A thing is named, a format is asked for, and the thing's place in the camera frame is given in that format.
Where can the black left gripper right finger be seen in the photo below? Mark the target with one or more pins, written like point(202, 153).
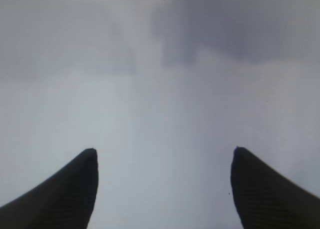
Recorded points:
point(265, 199)

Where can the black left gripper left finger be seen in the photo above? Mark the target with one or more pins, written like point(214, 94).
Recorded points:
point(65, 200)

